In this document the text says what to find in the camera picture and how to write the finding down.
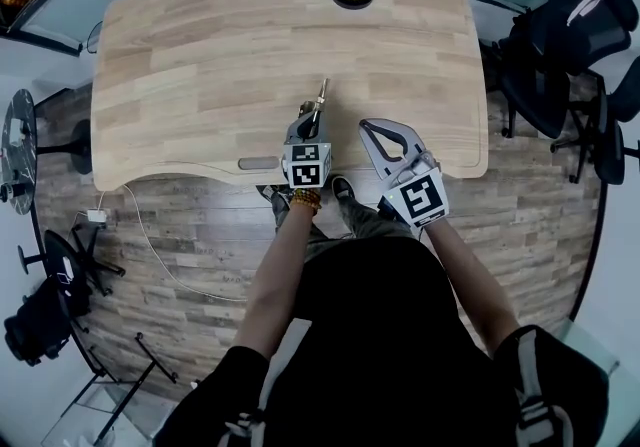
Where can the glass side table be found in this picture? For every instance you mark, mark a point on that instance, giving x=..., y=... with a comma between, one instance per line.
x=592, y=345

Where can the person's right forearm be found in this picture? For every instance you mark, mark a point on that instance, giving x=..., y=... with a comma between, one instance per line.
x=470, y=285

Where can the round black marble table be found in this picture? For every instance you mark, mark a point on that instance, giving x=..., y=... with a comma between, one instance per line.
x=20, y=155

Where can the black office chair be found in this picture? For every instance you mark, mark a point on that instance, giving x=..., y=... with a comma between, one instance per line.
x=70, y=255
x=612, y=145
x=565, y=35

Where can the black frame glass table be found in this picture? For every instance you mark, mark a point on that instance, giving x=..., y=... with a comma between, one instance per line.
x=105, y=410

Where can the black jar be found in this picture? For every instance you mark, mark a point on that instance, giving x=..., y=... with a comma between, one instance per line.
x=6, y=191

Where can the white power adapter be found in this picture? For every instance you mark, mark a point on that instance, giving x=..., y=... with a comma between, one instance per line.
x=96, y=217

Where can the small white box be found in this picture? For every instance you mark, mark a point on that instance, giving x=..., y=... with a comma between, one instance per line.
x=20, y=125

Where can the person's left shoe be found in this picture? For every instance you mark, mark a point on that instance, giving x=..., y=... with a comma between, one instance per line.
x=275, y=200

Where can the person's right shoe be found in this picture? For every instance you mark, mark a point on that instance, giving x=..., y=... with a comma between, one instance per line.
x=343, y=189

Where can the person's left forearm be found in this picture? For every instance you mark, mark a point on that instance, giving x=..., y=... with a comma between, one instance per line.
x=280, y=275

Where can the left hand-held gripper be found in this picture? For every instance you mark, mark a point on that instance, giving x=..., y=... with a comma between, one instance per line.
x=306, y=170

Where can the person's camouflage trousers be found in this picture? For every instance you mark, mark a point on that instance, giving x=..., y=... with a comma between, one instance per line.
x=360, y=225

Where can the person's black shirt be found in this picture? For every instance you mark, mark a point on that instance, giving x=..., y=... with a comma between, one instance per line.
x=380, y=335

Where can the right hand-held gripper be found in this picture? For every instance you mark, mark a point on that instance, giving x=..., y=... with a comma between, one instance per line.
x=420, y=197

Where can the person's shoe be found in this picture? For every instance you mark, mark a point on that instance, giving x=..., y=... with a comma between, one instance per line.
x=275, y=200
x=343, y=189

